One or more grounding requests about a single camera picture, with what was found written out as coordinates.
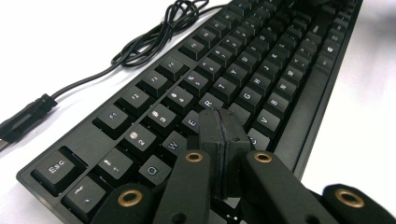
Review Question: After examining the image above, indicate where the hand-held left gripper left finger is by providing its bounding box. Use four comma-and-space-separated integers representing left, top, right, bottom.
198, 106, 226, 201

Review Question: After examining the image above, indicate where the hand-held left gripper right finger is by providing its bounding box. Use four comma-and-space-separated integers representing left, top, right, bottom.
221, 108, 252, 200

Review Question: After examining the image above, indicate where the black computer keyboard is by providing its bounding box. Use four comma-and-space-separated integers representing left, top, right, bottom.
15, 0, 365, 224

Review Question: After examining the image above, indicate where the black keyboard cable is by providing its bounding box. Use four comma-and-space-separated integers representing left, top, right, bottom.
0, 0, 233, 153

